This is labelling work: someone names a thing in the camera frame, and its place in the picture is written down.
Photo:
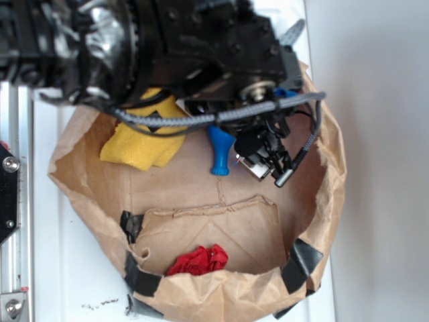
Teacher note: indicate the black tape piece right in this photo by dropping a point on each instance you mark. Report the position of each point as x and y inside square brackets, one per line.
[303, 261]

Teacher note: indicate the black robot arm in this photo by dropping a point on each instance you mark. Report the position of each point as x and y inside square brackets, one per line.
[86, 50]

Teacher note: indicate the black tape piece inner left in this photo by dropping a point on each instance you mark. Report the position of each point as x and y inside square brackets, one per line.
[131, 225]

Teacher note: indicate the crumpled red paper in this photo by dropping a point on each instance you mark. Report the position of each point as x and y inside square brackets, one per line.
[201, 261]

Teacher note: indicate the black tape piece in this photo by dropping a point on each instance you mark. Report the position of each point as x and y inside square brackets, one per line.
[142, 283]
[303, 261]
[131, 225]

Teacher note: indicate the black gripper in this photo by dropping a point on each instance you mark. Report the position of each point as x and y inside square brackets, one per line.
[220, 57]

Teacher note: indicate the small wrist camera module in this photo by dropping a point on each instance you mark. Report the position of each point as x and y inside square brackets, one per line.
[262, 153]

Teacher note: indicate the aluminium frame rail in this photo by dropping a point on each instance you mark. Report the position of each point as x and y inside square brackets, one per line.
[17, 278]

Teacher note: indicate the blue plastic bottle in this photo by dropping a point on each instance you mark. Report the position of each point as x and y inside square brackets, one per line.
[223, 137]

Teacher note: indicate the black mounting bracket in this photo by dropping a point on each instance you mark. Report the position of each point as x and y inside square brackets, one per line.
[10, 166]

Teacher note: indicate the brown paper bag tray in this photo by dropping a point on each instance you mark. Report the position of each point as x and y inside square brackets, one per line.
[185, 206]

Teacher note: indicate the yellow cloth with hole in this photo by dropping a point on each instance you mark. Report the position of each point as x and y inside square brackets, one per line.
[141, 151]

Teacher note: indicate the black tape piece lower left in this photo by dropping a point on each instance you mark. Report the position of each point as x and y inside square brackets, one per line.
[142, 283]

